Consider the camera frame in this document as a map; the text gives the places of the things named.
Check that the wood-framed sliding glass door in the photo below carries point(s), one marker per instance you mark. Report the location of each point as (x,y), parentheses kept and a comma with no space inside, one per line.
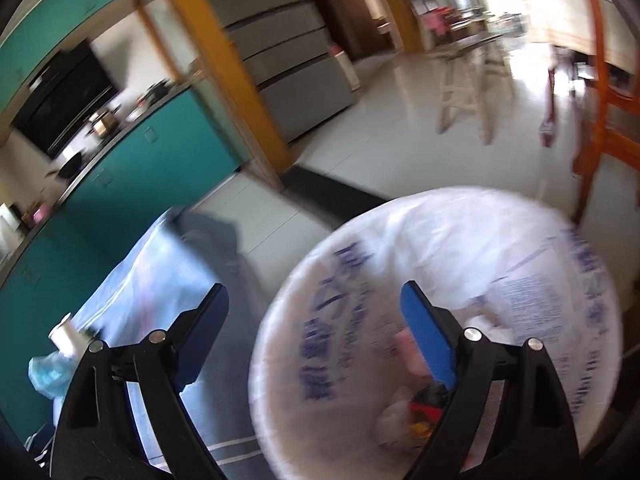
(225,60)

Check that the white kitchen appliance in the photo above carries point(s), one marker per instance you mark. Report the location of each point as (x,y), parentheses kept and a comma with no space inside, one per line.
(7,230)

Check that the teal upper cabinets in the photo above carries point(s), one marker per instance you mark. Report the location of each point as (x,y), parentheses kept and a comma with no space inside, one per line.
(50,25)

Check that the pink garment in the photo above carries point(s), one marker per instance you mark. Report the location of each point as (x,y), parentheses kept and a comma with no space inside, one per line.
(437,20)

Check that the teal lower cabinets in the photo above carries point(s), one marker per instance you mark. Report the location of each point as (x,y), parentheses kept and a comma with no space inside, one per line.
(150,160)

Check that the red snack wrapper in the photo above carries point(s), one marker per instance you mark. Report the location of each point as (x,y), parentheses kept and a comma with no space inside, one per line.
(422,412)

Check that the brown wooden door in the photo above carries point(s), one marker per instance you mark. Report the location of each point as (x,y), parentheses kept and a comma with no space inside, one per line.
(330,15)

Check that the pink container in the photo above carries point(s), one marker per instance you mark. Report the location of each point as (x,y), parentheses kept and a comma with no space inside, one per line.
(40,214)

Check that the white-lined trash bin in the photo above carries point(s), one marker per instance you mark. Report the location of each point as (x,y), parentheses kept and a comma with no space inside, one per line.
(350,260)

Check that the steel stock pot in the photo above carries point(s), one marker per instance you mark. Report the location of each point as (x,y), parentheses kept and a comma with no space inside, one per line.
(104,124)

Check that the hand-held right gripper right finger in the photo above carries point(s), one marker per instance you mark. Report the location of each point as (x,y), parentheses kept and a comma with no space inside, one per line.
(430,345)

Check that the black wok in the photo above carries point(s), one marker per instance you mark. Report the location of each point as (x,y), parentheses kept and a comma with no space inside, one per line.
(70,164)

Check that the teal cabinets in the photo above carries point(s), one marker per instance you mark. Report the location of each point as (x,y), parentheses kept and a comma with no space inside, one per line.
(150,160)
(50,25)

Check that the white plastic bag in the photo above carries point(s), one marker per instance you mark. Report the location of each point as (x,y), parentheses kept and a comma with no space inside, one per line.
(395,420)

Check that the black range hood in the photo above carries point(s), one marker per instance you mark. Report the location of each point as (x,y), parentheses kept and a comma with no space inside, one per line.
(65,95)

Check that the blue striped cloth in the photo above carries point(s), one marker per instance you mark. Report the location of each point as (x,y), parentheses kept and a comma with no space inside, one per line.
(150,270)

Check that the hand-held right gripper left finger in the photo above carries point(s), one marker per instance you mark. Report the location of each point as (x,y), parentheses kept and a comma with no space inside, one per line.
(200,340)

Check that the dining table with cloth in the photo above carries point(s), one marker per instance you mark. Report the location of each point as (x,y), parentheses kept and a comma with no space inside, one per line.
(560,20)

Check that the silver refrigerator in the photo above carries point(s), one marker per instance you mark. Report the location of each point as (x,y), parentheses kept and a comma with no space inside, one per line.
(290,60)

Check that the black cooking pot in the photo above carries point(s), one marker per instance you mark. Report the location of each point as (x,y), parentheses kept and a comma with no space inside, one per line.
(157,91)

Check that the white paper cup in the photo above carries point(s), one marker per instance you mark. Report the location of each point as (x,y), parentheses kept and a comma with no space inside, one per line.
(67,337)

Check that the carved red-brown wooden chair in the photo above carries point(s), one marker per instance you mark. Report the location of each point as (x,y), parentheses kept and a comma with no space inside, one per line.
(597,110)

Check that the light blue plastic bag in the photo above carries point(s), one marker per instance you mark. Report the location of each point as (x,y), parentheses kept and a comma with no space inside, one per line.
(50,375)

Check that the wooden bench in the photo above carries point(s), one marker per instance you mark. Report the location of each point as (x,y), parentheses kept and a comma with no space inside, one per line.
(465,47)

